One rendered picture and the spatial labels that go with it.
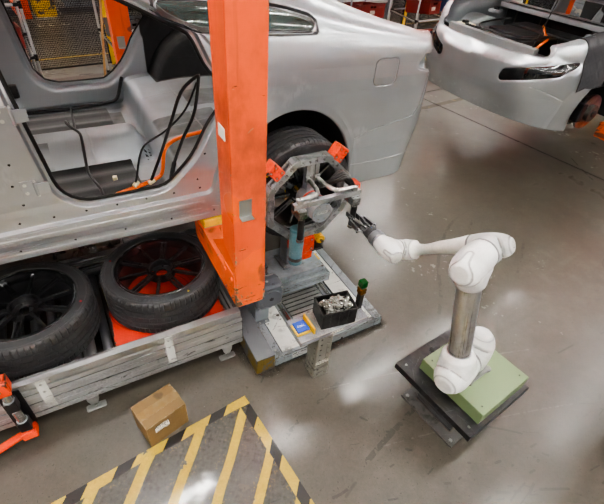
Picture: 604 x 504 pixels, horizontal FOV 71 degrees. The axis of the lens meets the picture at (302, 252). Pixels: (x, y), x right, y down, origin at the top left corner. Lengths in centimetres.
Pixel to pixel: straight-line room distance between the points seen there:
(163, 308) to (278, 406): 84
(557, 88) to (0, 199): 403
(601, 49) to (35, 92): 441
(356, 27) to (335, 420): 212
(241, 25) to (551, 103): 329
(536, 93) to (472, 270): 284
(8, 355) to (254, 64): 171
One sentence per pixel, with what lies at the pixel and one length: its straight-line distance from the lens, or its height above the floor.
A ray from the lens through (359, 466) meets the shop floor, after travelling 243.
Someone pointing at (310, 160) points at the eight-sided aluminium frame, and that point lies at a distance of 234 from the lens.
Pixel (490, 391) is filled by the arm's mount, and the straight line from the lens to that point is 240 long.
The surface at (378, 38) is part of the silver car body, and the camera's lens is 260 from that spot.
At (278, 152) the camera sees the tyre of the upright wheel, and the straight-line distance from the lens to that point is 235.
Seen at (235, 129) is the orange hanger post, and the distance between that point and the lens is 168.
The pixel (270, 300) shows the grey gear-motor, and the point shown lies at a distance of 259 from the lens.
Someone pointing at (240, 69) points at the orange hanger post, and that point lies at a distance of 162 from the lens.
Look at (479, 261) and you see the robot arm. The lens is 173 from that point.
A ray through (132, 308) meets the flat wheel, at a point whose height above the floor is 48.
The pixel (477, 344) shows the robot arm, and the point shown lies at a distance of 221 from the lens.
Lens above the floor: 220
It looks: 40 degrees down
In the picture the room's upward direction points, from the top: 5 degrees clockwise
